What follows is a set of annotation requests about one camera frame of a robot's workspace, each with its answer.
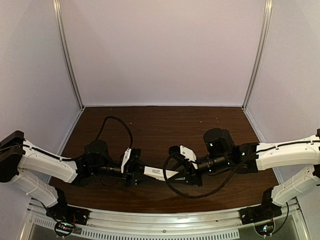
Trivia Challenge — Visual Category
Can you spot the white remote control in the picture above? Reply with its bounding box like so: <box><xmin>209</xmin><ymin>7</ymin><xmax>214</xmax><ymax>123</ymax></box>
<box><xmin>143</xmin><ymin>166</ymin><xmax>179</xmax><ymax>182</ymax></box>

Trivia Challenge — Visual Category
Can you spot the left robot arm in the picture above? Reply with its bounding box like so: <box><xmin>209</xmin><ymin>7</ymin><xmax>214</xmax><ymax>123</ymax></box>
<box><xmin>0</xmin><ymin>130</ymin><xmax>145</xmax><ymax>218</ymax></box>

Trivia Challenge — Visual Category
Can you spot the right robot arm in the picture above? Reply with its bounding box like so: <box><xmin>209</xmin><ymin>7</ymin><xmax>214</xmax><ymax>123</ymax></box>
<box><xmin>162</xmin><ymin>128</ymin><xmax>320</xmax><ymax>208</ymax></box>

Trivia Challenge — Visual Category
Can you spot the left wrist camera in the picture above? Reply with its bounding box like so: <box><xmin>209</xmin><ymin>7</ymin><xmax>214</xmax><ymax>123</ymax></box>
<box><xmin>120</xmin><ymin>147</ymin><xmax>132</xmax><ymax>174</ymax></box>

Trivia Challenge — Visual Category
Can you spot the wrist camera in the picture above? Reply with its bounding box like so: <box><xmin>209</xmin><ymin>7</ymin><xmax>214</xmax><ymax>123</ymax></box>
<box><xmin>120</xmin><ymin>147</ymin><xmax>132</xmax><ymax>174</ymax></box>
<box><xmin>179</xmin><ymin>145</ymin><xmax>197</xmax><ymax>163</ymax></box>

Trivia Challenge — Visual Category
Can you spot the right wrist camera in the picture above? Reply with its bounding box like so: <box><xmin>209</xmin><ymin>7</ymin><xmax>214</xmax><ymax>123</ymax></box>
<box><xmin>179</xmin><ymin>145</ymin><xmax>197</xmax><ymax>163</ymax></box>

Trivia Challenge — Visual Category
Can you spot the right black cable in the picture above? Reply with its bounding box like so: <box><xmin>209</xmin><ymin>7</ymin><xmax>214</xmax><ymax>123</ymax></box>
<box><xmin>162</xmin><ymin>152</ymin><xmax>236</xmax><ymax>198</ymax></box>

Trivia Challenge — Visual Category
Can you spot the black cable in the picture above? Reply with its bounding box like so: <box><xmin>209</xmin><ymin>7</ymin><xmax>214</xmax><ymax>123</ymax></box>
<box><xmin>162</xmin><ymin>152</ymin><xmax>236</xmax><ymax>198</ymax></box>
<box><xmin>96</xmin><ymin>116</ymin><xmax>133</xmax><ymax>153</ymax></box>

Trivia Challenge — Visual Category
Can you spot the front aluminium rail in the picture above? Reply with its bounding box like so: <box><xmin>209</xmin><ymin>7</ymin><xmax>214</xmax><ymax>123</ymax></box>
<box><xmin>18</xmin><ymin>200</ymin><xmax>310</xmax><ymax>240</ymax></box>

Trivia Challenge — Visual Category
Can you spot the left black cable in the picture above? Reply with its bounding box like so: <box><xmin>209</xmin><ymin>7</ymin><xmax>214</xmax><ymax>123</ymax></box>
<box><xmin>96</xmin><ymin>116</ymin><xmax>133</xmax><ymax>153</ymax></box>

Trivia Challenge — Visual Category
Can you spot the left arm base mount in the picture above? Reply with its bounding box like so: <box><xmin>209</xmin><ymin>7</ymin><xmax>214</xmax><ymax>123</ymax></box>
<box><xmin>44</xmin><ymin>188</ymin><xmax>91</xmax><ymax>239</ymax></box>

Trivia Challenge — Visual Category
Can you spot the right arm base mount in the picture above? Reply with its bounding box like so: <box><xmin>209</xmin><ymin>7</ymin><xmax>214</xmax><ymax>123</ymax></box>
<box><xmin>238</xmin><ymin>187</ymin><xmax>289</xmax><ymax>238</ymax></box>

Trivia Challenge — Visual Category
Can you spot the right aluminium frame post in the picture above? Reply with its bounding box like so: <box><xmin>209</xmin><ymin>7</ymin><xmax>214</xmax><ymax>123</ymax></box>
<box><xmin>242</xmin><ymin>0</ymin><xmax>273</xmax><ymax>111</ymax></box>

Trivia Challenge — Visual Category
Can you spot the aluminium frame post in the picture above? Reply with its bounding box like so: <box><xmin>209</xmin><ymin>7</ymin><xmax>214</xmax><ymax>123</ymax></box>
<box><xmin>53</xmin><ymin>0</ymin><xmax>85</xmax><ymax>110</ymax></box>
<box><xmin>242</xmin><ymin>0</ymin><xmax>273</xmax><ymax>111</ymax></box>

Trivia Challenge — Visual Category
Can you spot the left aluminium frame post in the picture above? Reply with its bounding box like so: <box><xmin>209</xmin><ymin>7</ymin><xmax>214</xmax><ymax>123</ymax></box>
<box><xmin>53</xmin><ymin>0</ymin><xmax>85</xmax><ymax>110</ymax></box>

